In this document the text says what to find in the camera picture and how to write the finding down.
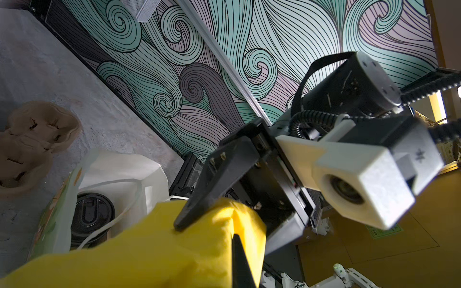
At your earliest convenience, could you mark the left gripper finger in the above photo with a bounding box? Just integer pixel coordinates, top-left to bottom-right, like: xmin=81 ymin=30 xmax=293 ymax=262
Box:
xmin=232 ymin=234 xmax=256 ymax=288

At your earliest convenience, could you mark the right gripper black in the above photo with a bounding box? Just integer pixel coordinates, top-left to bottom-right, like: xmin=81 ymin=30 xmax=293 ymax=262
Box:
xmin=174 ymin=118 xmax=316 ymax=254

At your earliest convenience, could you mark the white paper gift bag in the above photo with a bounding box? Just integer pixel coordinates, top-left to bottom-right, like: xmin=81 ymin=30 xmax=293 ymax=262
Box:
xmin=28 ymin=148 xmax=169 ymax=260

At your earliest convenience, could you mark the single yellow napkin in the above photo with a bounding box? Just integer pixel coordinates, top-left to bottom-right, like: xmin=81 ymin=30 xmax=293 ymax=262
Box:
xmin=1 ymin=198 xmax=266 ymax=288

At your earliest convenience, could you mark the black cup lid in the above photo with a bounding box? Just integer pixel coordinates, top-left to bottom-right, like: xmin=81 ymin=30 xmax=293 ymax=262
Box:
xmin=71 ymin=193 xmax=115 ymax=248

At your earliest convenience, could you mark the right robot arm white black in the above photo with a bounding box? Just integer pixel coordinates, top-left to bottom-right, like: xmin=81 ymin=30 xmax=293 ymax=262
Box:
xmin=174 ymin=52 xmax=461 ymax=253

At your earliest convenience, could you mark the brown pulp cup carrier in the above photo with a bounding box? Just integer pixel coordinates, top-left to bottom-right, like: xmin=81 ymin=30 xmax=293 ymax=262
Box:
xmin=1 ymin=102 xmax=82 ymax=199

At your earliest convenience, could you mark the clear acrylic wall holder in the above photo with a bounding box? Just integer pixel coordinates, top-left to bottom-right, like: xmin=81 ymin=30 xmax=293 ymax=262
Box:
xmin=121 ymin=0 xmax=161 ymax=23

